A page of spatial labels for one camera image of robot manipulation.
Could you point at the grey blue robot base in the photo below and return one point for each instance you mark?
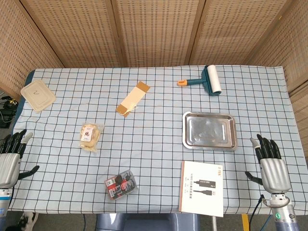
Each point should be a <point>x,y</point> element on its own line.
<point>146,222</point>

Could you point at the clear box of batteries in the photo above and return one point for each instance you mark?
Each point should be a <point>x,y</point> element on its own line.
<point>121,184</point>

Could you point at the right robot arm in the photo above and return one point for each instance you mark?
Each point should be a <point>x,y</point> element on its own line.
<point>282,213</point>

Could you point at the blue checkered tablecloth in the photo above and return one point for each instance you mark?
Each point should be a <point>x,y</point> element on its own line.
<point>149,134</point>

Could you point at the woven bamboo folding screen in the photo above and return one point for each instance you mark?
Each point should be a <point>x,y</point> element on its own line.
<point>154,31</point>

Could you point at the teal lint roller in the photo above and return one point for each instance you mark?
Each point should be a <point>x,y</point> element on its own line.
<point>207,81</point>

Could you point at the stainless steel tray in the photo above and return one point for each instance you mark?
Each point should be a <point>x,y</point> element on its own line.
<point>209,131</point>

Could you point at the beige pulp container lid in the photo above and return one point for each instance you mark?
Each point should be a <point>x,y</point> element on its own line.
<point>38,95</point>

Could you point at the black and yellow equipment pile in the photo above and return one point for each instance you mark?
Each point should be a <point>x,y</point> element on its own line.
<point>6,108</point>

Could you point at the clear bag of snacks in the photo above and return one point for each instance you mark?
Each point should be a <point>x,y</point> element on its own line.
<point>89,137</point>

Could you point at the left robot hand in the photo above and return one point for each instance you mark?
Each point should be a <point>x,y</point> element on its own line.
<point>9,166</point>

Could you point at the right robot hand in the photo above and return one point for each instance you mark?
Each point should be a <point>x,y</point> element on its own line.
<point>274,168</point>

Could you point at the white product box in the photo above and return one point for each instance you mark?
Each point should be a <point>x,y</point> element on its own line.
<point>201,188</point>

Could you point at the brown and cream paper box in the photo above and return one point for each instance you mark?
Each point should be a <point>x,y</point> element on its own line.
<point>133,98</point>

